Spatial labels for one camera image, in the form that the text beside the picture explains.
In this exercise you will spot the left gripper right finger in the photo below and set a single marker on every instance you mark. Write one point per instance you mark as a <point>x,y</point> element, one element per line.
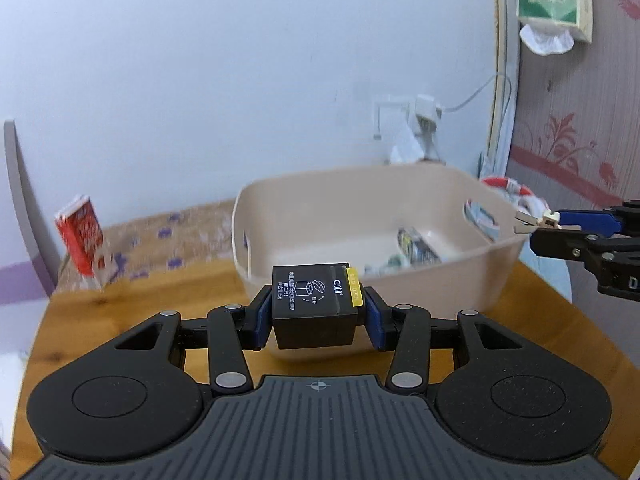
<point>411,334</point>

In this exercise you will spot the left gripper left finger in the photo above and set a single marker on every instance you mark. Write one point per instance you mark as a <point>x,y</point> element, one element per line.
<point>226,333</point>

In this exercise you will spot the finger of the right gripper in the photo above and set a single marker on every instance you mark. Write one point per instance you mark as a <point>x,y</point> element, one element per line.
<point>621,220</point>
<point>591,249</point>

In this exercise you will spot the beige clothes peg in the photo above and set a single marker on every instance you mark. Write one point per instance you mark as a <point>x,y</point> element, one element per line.
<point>550,220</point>

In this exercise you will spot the dark long carton box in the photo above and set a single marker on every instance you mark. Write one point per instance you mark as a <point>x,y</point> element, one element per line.
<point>415,249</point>

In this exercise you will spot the black cube box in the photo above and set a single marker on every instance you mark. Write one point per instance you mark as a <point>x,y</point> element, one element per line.
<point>315,305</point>

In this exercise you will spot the colourful snack packet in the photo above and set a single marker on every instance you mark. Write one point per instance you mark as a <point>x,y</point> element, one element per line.
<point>481,219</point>

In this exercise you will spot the green seaweed snack bag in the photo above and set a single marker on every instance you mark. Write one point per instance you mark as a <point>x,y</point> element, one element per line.
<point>394,264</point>

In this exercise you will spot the red white headphones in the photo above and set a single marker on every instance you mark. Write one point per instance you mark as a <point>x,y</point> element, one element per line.
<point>518,195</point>

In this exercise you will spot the beige plastic storage bin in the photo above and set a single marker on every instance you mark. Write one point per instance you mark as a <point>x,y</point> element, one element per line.
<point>353,215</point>

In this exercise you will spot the floral patterned cloth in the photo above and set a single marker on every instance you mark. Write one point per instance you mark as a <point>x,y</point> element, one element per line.
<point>164,242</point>

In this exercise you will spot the red milk carton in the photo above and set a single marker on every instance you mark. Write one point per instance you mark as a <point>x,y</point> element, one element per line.
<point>83,237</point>

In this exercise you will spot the white purple board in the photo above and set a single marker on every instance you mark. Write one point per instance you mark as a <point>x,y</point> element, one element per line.
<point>24,274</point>

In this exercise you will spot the white charger plug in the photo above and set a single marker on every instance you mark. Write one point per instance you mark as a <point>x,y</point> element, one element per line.
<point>428,113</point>

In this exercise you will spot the green hanging tissue pack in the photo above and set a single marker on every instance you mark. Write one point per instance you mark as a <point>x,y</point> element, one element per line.
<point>551,27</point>

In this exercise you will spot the white wall socket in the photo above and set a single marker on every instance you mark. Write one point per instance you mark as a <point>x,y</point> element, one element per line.
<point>389,113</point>

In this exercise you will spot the white bed headboard frame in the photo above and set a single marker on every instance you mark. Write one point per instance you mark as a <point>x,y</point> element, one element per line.
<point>505,84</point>

